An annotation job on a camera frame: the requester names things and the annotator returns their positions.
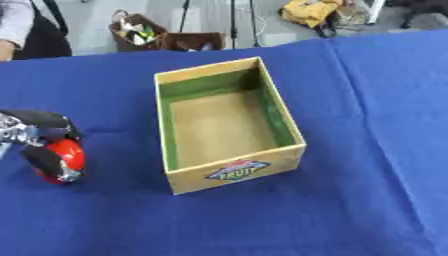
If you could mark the brown basket with items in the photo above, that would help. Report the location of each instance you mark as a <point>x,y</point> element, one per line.
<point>135,32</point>

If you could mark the brown open cardboard box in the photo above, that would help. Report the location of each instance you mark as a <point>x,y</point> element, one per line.
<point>191,41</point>

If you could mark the yellow bag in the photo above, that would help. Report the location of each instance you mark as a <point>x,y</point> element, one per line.
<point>309,11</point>

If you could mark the tan cardboard box green inside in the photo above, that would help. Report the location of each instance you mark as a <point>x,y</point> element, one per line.
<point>224,128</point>

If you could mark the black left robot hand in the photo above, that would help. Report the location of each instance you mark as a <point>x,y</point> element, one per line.
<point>41,120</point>

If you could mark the person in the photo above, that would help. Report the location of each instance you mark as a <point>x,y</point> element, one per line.
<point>29,30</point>

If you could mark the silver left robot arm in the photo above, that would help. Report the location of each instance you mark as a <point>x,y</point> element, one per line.
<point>10,133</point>

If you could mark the red round toy fruit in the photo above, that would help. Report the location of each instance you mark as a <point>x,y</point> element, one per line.
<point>69,153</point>

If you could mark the black tripod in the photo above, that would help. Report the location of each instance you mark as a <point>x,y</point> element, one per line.
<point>232,23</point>

